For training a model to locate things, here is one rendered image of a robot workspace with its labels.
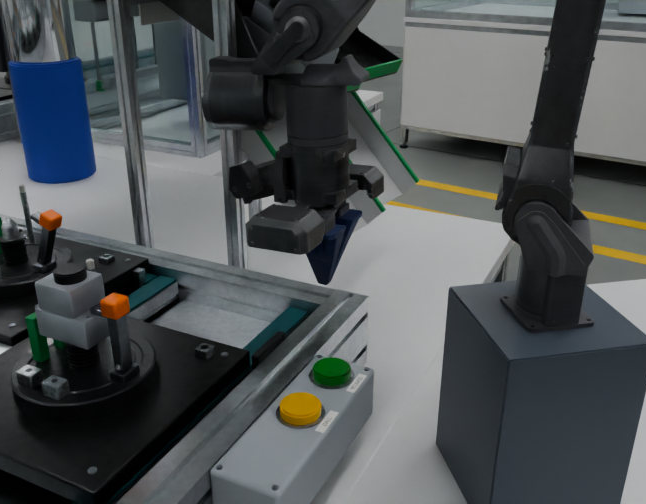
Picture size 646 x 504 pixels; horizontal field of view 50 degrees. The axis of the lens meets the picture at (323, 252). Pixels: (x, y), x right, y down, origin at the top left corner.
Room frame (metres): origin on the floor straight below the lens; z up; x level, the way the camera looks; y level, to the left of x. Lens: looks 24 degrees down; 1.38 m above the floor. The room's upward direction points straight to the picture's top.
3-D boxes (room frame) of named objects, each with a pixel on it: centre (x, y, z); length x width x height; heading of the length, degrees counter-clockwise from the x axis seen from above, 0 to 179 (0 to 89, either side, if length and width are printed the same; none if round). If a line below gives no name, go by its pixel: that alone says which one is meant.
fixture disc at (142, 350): (0.59, 0.24, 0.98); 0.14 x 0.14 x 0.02
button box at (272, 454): (0.55, 0.02, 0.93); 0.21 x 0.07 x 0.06; 154
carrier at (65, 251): (0.83, 0.41, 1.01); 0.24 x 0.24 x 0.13; 64
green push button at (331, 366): (0.61, -0.01, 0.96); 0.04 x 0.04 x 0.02
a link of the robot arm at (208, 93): (0.65, 0.05, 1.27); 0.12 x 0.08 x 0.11; 73
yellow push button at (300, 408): (0.55, 0.02, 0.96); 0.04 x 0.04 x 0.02
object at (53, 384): (0.54, 0.25, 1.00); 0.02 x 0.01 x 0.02; 64
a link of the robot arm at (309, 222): (0.64, 0.00, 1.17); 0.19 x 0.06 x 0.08; 154
